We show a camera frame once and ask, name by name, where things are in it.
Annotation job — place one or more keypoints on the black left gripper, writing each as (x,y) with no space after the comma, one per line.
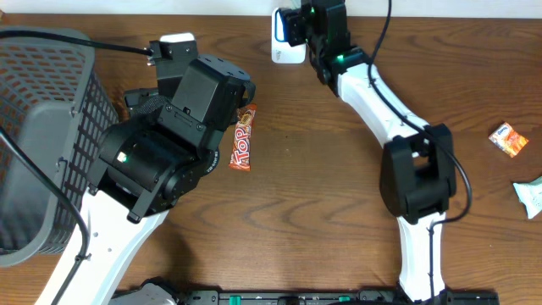
(139,100)

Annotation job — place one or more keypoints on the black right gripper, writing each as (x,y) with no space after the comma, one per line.
(291,16)

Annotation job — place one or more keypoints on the chocolate bar wrapper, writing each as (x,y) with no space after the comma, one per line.
(241,150)

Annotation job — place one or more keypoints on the orange tissue pack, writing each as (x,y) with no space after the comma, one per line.
(508,140)

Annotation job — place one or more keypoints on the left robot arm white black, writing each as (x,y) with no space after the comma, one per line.
(146,164)

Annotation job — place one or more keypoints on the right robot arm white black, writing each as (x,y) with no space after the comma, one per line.
(417,179)

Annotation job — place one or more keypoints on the white barcode scanner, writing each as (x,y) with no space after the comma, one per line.
(281,51)

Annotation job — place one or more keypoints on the grey plastic shopping basket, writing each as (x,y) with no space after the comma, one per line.
(55,109)

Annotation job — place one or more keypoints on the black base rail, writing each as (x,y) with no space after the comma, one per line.
(155,295)

